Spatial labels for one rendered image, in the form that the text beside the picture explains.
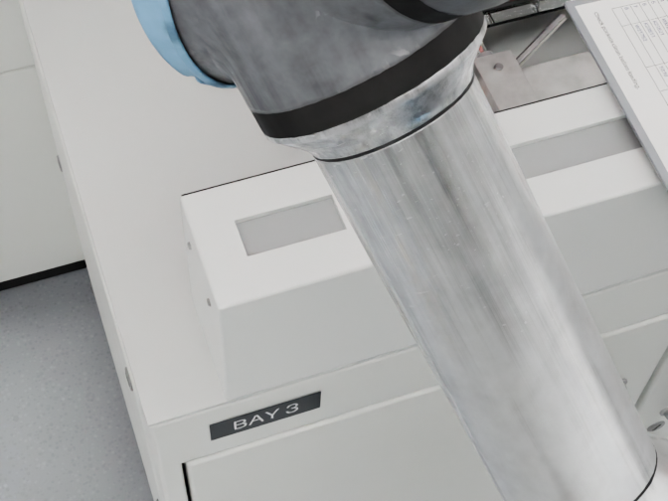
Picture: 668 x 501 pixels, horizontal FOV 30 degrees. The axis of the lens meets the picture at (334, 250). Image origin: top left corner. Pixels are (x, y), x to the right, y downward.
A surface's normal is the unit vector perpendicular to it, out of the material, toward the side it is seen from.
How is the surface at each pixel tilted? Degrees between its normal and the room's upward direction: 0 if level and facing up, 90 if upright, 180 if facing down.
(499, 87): 0
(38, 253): 90
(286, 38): 66
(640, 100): 0
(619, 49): 0
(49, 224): 90
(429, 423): 90
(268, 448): 90
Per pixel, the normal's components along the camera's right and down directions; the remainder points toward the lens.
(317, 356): 0.33, 0.80
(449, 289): -0.19, 0.50
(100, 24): 0.04, -0.53
